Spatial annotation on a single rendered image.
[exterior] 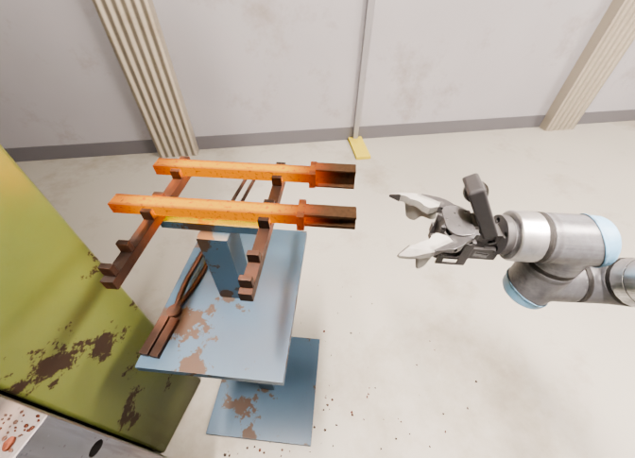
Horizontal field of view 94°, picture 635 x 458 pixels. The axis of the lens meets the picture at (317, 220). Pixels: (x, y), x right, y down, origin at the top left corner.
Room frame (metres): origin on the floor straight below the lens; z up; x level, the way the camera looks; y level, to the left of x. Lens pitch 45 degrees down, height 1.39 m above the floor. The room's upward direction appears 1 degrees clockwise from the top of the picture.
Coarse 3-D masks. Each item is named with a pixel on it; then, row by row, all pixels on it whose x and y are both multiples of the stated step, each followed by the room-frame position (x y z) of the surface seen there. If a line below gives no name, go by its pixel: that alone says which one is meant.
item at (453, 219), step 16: (448, 208) 0.39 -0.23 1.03; (432, 224) 0.39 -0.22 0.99; (448, 224) 0.35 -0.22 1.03; (464, 224) 0.35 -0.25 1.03; (496, 224) 0.37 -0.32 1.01; (512, 224) 0.35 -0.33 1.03; (480, 240) 0.34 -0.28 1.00; (496, 240) 0.34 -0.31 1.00; (512, 240) 0.32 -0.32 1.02; (448, 256) 0.32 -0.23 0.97; (464, 256) 0.32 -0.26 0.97; (480, 256) 0.34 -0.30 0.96
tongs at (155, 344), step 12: (252, 180) 0.79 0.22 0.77; (204, 264) 0.44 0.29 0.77; (180, 288) 0.37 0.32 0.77; (192, 288) 0.38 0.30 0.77; (180, 300) 0.34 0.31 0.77; (168, 312) 0.31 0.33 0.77; (180, 312) 0.32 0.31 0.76; (156, 324) 0.29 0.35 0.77; (168, 324) 0.29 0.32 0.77; (156, 336) 0.26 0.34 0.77; (168, 336) 0.26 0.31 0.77; (144, 348) 0.23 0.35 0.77; (156, 348) 0.23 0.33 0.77
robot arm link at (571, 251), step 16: (560, 224) 0.34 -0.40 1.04; (576, 224) 0.34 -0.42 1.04; (592, 224) 0.34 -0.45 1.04; (608, 224) 0.34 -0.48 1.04; (560, 240) 0.32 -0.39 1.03; (576, 240) 0.32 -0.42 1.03; (592, 240) 0.31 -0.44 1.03; (608, 240) 0.31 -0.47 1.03; (544, 256) 0.30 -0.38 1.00; (560, 256) 0.30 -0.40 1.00; (576, 256) 0.30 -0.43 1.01; (592, 256) 0.30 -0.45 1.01; (608, 256) 0.30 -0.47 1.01; (560, 272) 0.30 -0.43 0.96; (576, 272) 0.30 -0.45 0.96
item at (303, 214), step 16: (112, 208) 0.39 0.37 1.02; (128, 208) 0.38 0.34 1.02; (160, 208) 0.38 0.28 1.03; (176, 208) 0.38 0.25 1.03; (192, 208) 0.38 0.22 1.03; (208, 208) 0.38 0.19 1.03; (224, 208) 0.38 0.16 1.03; (240, 208) 0.38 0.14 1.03; (256, 208) 0.38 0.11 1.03; (272, 208) 0.38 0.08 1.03; (288, 208) 0.38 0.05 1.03; (304, 208) 0.38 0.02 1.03; (320, 208) 0.38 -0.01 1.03; (336, 208) 0.38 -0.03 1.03; (352, 208) 0.38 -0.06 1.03; (304, 224) 0.36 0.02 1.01; (320, 224) 0.36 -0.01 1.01; (336, 224) 0.36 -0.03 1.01; (352, 224) 0.36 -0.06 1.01
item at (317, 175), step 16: (160, 160) 0.52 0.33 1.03; (176, 160) 0.53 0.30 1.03; (192, 160) 0.53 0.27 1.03; (192, 176) 0.50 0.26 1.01; (208, 176) 0.50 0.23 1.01; (224, 176) 0.49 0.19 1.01; (240, 176) 0.49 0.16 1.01; (256, 176) 0.49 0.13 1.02; (288, 176) 0.49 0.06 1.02; (304, 176) 0.48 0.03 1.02; (320, 176) 0.49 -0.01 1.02; (336, 176) 0.49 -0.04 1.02; (352, 176) 0.49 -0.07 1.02
